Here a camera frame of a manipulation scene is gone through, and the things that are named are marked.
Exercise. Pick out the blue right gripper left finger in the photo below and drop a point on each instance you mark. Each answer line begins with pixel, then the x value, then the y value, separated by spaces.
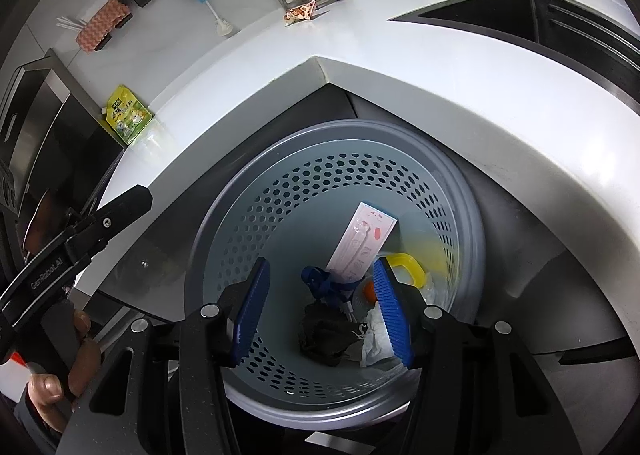
pixel 249 302

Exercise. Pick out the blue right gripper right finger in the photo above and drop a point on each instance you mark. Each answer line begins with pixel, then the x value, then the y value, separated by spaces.
pixel 394 299

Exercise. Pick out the white tissue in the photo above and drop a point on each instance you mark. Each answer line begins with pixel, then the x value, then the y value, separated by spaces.
pixel 376 344

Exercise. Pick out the black cloth with blue strap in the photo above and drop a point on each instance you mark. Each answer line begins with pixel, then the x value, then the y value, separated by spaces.
pixel 327 331

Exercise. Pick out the clear cup with orange residue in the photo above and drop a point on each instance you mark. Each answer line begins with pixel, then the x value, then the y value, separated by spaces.
pixel 368 292

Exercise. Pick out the grey perforated trash bin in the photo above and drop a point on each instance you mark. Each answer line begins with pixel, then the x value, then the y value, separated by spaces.
pixel 327 202

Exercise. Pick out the black kitchen sink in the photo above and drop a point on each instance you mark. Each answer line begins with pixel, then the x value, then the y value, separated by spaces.
pixel 571 34

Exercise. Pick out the person's left hand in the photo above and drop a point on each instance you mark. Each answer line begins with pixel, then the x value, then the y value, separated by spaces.
pixel 45 390

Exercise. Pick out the black stove range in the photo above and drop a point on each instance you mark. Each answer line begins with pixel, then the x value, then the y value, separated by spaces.
pixel 57 146

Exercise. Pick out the green yellow refill pouch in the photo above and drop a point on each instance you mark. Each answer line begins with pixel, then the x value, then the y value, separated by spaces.
pixel 125 114

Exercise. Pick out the blue white bottle brush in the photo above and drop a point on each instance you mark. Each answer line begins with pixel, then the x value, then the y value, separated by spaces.
pixel 224 28

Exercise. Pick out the red white snack wrapper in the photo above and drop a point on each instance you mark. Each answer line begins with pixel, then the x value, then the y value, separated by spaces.
pixel 300 13

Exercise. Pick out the orange patterned dish cloth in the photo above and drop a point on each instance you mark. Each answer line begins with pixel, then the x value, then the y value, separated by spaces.
pixel 101 25

